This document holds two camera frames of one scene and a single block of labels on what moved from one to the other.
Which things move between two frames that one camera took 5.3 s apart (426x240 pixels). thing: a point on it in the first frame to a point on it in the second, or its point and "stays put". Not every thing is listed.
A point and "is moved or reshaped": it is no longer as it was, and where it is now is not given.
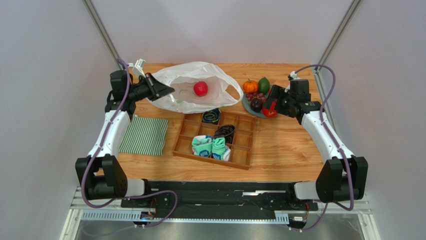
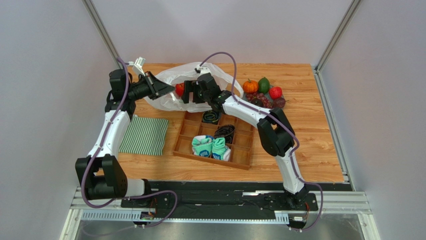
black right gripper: (274, 101) to (193, 92)
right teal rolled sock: (220, 150) stays put
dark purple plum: (256, 105) stays put
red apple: (271, 112) is moved or reshaped
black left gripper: (156, 89) stays put
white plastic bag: (197, 86) stays put
